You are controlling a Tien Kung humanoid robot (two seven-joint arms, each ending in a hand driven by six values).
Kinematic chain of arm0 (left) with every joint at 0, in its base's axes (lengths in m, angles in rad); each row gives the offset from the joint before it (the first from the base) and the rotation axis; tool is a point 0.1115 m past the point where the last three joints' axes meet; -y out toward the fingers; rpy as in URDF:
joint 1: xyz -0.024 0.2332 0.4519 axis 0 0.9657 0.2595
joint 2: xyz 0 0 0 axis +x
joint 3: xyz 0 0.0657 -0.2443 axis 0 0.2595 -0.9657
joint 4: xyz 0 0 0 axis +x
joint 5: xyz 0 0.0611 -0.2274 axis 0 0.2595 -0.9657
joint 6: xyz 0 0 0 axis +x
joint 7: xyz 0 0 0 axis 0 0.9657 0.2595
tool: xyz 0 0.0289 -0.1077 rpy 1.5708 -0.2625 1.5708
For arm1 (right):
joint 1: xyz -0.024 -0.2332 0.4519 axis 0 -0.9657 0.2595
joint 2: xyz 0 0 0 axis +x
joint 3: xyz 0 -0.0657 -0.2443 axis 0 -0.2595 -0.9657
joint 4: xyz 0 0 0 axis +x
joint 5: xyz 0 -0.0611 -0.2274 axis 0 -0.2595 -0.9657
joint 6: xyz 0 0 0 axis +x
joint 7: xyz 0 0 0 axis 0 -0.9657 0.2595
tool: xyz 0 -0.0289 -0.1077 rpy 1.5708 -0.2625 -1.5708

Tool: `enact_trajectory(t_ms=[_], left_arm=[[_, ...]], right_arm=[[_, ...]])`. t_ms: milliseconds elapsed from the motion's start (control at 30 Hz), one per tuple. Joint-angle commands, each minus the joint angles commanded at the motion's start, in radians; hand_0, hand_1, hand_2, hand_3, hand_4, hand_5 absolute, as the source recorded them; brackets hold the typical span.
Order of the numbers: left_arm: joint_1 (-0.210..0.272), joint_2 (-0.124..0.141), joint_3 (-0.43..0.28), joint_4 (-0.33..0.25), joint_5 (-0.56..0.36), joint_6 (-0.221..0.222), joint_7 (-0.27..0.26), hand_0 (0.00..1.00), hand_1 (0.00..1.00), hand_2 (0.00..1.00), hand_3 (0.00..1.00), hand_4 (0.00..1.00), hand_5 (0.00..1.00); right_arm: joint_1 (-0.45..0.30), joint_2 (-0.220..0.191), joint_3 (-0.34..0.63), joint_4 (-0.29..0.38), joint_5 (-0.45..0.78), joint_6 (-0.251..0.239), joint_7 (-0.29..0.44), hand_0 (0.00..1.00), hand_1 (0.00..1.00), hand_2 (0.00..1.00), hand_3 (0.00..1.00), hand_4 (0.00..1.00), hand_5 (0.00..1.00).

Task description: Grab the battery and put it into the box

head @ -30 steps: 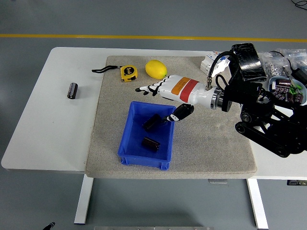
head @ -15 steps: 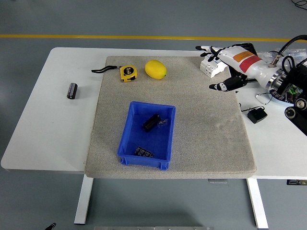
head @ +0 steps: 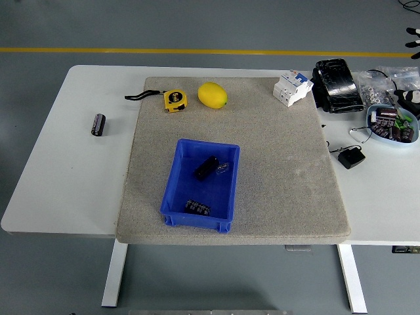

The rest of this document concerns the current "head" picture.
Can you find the clear bag of washers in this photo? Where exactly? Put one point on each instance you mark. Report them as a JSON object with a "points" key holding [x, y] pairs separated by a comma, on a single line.
{"points": [[372, 90]]}

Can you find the black wrapped pouch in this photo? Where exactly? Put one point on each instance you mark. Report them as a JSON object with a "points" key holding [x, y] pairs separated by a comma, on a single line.
{"points": [[338, 85]]}

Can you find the black power adapter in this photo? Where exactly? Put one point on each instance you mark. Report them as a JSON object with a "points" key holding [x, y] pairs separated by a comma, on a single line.
{"points": [[412, 110]]}

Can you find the green plastic pieces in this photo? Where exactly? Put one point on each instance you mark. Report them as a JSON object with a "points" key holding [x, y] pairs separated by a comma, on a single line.
{"points": [[402, 122]]}

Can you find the yellow tape measure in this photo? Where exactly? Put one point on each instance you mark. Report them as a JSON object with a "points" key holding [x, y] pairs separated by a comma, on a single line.
{"points": [[175, 100]]}

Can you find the small clear plastic piece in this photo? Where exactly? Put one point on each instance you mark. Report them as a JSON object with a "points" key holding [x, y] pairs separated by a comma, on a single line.
{"points": [[222, 168]]}

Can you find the small black plug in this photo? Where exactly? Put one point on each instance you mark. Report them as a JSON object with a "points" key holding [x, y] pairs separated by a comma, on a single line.
{"points": [[351, 158]]}

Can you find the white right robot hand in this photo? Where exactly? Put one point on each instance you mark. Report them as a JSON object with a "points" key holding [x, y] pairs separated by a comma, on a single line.
{"points": [[413, 31]]}

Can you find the white table leg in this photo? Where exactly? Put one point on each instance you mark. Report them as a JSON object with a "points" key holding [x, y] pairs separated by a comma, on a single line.
{"points": [[115, 275], [352, 279]]}

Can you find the yellow lemon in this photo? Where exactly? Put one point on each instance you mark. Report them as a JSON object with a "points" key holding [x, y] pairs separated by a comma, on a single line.
{"points": [[212, 95]]}

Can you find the light blue bowl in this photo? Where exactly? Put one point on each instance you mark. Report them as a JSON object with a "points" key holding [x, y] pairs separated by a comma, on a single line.
{"points": [[371, 113]]}

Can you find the blue plastic box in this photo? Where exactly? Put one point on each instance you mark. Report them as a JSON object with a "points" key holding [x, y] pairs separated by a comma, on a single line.
{"points": [[216, 197]]}

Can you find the dark cylindrical battery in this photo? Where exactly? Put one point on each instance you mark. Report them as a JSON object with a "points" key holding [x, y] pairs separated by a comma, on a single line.
{"points": [[380, 131], [98, 124], [387, 113], [382, 122], [197, 207], [408, 134], [395, 133], [205, 168]]}

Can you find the white blue circuit breaker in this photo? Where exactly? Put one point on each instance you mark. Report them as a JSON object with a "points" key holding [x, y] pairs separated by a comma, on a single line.
{"points": [[291, 87]]}

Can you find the grey table bracket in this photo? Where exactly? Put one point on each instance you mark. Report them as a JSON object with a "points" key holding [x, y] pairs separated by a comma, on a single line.
{"points": [[298, 248]]}

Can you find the grey-brown mat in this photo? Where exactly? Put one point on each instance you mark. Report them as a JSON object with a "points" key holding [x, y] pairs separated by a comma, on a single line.
{"points": [[262, 138]]}

